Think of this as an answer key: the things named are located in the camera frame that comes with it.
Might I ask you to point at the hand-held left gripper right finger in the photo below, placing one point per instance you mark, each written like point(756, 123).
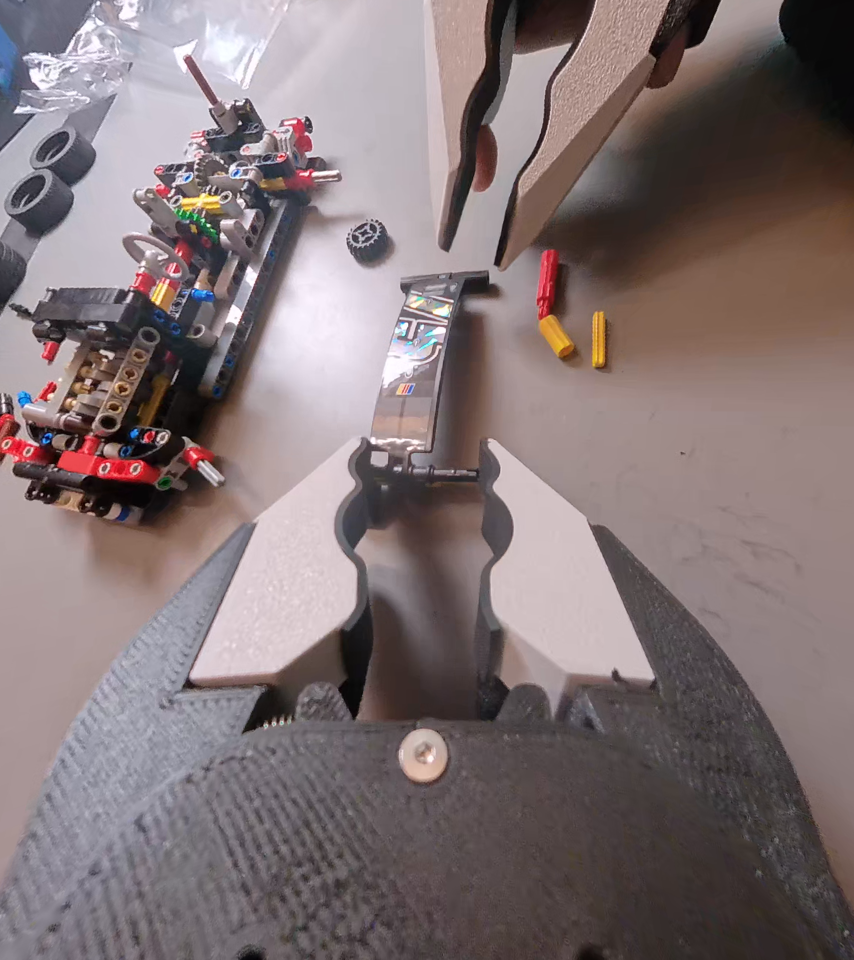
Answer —
point(554, 585)

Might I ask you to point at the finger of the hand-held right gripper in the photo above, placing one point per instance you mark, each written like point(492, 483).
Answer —
point(599, 97)
point(457, 90)

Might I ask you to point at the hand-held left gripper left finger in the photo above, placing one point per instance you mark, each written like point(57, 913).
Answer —
point(284, 585)

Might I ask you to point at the long red lego pin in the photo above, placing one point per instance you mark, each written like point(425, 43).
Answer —
point(547, 283)

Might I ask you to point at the black stickered lego panel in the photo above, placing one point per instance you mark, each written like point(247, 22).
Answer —
point(419, 360)

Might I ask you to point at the small black lego gear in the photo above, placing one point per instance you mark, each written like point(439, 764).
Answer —
point(367, 240)

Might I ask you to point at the yellow lego axle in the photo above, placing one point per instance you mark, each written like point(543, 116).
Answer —
point(599, 339)

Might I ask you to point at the yellow lego pin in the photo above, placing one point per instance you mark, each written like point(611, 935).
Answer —
point(556, 336)

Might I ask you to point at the lego car chassis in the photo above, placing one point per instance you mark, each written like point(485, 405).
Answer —
point(171, 300)

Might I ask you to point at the person's right hand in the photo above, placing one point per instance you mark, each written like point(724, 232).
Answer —
point(547, 26)

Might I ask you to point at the clear plastic bag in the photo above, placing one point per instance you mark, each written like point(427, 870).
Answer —
point(171, 37)

